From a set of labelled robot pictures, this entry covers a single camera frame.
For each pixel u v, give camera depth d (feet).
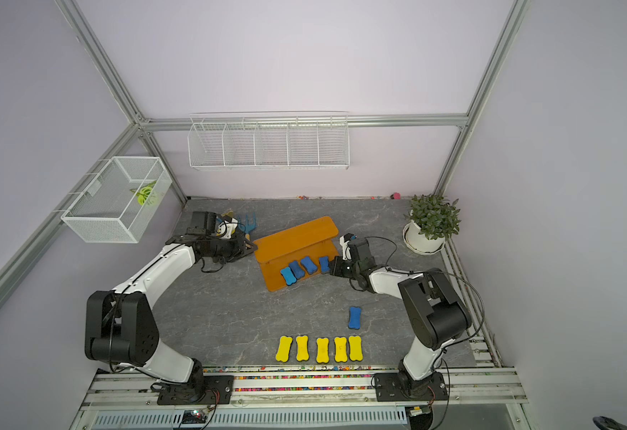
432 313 1.56
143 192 2.65
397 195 4.07
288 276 3.08
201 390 2.25
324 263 3.14
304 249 2.92
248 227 3.67
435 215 2.85
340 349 2.59
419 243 3.26
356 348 2.61
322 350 2.59
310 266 3.16
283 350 2.60
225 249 2.51
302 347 2.59
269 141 3.27
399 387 2.42
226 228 2.56
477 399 2.38
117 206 2.68
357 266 2.46
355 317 2.83
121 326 1.45
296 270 3.15
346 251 2.72
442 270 3.26
